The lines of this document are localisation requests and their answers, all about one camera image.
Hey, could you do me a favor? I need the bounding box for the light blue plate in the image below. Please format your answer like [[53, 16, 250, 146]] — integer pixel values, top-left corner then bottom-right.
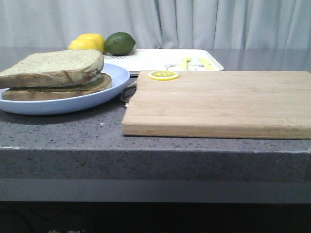
[[0, 64, 130, 115]]

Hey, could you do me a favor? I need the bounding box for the bread slice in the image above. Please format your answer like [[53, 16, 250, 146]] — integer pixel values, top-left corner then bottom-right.
[[0, 49, 104, 88], [1, 73, 112, 101]]

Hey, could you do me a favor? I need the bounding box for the fried egg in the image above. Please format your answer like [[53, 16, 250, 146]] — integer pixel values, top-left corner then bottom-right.
[[89, 73, 103, 83]]

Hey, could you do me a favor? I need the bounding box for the white serving tray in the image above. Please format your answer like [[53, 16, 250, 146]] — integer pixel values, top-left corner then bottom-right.
[[104, 49, 224, 76]]

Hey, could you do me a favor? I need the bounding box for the lemon slice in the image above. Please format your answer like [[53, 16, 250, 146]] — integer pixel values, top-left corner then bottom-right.
[[148, 70, 179, 81]]

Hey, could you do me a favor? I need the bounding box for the left yellow plastic utensil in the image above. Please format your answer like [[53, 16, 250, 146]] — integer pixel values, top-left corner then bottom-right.
[[178, 57, 191, 70]]

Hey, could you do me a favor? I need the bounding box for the yellow plastic utensil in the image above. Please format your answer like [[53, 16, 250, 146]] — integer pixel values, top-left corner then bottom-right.
[[178, 57, 191, 70], [198, 57, 215, 70]]

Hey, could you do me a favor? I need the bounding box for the right yellow plastic utensil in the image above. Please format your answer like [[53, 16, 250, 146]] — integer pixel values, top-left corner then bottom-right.
[[198, 57, 215, 70]]

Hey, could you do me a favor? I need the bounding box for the green lime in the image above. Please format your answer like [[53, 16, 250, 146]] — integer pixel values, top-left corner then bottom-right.
[[104, 32, 136, 56]]

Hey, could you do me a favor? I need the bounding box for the wooden cutting board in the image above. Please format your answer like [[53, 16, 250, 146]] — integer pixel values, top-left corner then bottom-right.
[[122, 71, 311, 139]]

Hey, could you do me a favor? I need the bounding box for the rear yellow lemon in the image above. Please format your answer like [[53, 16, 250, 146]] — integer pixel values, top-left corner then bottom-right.
[[77, 33, 105, 53]]

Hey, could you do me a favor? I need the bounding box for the yellow lemon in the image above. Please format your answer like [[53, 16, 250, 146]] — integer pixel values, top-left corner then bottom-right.
[[77, 33, 105, 53], [68, 38, 101, 51]]

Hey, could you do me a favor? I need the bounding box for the front yellow lemon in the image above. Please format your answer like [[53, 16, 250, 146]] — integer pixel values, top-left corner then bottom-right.
[[68, 38, 101, 51]]

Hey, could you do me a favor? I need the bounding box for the white curtain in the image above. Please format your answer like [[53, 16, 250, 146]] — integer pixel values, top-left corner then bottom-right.
[[0, 0, 311, 49]]

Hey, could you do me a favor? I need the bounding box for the metal cutting board handle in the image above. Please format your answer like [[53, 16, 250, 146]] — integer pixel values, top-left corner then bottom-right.
[[120, 81, 137, 108]]

